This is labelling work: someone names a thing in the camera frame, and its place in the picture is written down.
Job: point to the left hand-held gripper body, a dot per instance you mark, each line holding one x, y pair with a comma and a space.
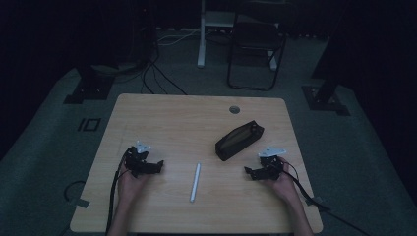
137, 160

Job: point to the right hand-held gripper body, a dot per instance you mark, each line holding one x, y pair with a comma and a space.
271, 162

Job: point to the black folding chair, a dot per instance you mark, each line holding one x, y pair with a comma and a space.
257, 39

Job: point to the person's left hand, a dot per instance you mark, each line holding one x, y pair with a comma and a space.
129, 185

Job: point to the black stand base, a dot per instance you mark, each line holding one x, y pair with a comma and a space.
91, 87
324, 98

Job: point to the white pen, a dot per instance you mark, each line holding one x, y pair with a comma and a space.
195, 182

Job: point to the black pencil case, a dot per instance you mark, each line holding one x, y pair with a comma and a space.
238, 141

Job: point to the person's right hand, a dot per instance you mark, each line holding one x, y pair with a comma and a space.
284, 187

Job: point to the grey floor tape piece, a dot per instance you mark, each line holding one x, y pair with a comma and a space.
315, 201
82, 203

